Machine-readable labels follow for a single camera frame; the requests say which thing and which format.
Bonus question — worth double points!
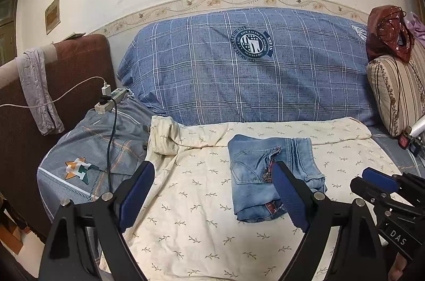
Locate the dark red plastic bag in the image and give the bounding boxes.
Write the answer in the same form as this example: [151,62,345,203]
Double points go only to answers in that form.
[366,5,414,63]

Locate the white power strip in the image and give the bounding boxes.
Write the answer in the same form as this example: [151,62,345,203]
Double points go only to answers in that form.
[94,88,128,114]

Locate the person right hand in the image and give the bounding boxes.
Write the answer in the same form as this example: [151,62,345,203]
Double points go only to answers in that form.
[388,254,409,281]

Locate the small wall plaque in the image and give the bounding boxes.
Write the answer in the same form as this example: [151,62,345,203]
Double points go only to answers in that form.
[45,0,61,35]

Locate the blue bed sheet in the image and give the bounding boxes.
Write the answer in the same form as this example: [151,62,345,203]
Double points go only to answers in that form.
[368,125,424,178]

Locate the blue denim jeans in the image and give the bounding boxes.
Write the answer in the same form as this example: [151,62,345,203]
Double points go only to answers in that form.
[228,134,327,223]

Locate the purple floral cloth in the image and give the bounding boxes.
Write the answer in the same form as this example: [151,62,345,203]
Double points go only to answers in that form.
[405,12,425,47]

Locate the brown bed headboard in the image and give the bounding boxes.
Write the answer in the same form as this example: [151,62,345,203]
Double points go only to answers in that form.
[1,34,116,241]

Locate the white charger cable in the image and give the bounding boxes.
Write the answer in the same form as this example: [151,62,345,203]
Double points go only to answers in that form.
[0,75,109,109]

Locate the grey plaid pillow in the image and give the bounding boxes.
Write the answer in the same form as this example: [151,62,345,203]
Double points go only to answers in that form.
[37,95,153,220]

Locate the striped floral pillow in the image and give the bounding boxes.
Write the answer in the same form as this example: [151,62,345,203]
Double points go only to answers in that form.
[367,41,424,137]

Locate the cream leaf-print sheet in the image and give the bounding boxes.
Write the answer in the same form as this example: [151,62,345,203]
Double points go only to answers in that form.
[124,116,398,280]

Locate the lilac cloth on headboard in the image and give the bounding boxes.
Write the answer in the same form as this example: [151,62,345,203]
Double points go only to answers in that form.
[16,48,64,136]

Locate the wooden cabinet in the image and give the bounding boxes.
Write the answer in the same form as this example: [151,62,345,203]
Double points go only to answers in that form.
[0,0,18,65]

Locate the red small bottle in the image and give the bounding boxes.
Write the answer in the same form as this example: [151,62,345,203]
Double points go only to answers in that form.
[398,126,413,149]

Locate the blue plaid quilt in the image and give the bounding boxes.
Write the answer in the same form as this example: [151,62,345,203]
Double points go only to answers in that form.
[117,8,379,125]

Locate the dark small bottle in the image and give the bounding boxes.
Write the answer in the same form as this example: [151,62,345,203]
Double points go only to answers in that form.
[409,139,424,157]

